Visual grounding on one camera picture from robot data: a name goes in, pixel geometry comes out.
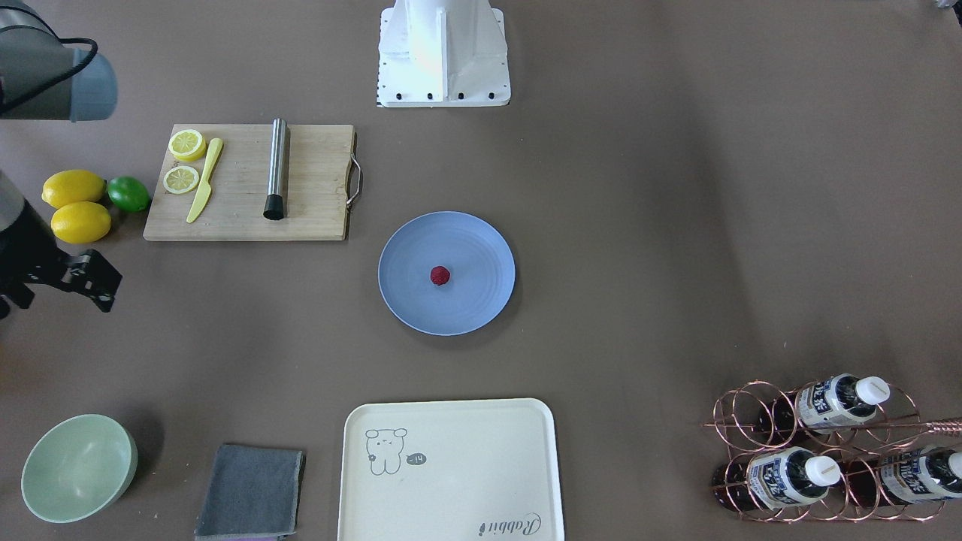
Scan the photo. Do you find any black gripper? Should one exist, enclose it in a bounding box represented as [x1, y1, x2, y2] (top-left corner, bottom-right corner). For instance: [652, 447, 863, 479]
[0, 201, 123, 321]

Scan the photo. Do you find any red strawberry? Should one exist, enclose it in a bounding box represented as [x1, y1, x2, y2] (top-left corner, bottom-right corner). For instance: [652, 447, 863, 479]
[429, 266, 452, 286]

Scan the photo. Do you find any blue plate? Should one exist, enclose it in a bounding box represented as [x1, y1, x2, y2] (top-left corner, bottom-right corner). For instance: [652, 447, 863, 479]
[378, 211, 516, 337]

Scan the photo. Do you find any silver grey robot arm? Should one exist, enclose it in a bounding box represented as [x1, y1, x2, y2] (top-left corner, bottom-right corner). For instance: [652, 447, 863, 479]
[1, 1, 123, 316]

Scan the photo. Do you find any yellow lemon lower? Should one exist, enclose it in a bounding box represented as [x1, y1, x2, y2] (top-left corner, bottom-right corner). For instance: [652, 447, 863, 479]
[50, 201, 111, 244]

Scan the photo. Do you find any yellow lemon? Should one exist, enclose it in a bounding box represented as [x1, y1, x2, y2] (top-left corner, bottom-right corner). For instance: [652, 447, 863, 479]
[50, 201, 111, 244]
[41, 169, 106, 209]

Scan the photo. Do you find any yellow lemon upper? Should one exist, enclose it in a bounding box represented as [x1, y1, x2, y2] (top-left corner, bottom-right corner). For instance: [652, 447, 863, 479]
[41, 169, 106, 209]

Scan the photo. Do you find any green lime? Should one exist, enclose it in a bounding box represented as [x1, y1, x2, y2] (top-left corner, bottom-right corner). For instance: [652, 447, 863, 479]
[106, 176, 151, 213]

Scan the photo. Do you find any lemon slice lower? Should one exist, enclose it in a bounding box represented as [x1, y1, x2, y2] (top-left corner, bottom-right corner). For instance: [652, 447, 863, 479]
[162, 165, 201, 195]

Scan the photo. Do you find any green bowl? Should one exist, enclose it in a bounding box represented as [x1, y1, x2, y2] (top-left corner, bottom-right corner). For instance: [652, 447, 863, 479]
[20, 414, 140, 524]

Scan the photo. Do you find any lemon half upper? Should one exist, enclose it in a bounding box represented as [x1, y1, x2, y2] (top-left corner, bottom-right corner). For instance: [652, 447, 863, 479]
[168, 128, 207, 163]

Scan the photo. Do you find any yellow plastic knife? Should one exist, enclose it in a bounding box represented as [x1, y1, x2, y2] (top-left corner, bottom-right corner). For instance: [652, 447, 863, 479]
[186, 138, 224, 223]

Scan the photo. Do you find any steel muddler black tip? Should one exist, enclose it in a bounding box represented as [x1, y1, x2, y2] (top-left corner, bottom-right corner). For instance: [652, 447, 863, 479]
[262, 117, 289, 220]

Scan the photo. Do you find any grey folded cloth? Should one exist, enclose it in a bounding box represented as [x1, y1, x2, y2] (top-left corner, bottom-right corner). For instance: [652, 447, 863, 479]
[195, 444, 304, 540]

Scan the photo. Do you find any wooden cutting board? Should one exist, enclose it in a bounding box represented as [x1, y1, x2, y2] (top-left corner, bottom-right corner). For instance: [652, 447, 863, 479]
[144, 123, 358, 242]

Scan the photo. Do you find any cream rabbit tray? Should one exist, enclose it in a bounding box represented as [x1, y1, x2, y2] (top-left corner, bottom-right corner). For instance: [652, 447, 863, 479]
[337, 397, 566, 540]

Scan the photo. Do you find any dark drink bottle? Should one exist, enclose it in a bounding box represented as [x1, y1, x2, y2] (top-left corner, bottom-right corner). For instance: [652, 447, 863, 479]
[710, 446, 842, 512]
[755, 373, 892, 441]
[842, 445, 961, 508]

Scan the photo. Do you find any dark drink bottle top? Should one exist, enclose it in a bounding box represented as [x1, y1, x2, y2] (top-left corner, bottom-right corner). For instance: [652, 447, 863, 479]
[755, 373, 892, 441]

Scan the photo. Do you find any black cable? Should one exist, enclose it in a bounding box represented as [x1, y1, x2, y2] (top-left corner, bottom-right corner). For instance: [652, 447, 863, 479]
[0, 38, 99, 115]

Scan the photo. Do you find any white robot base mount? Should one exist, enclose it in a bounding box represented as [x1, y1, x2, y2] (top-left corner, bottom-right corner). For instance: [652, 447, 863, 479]
[376, 1, 512, 107]

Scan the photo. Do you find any copper wire bottle rack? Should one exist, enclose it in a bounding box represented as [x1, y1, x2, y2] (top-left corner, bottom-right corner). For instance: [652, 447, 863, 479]
[709, 380, 960, 524]

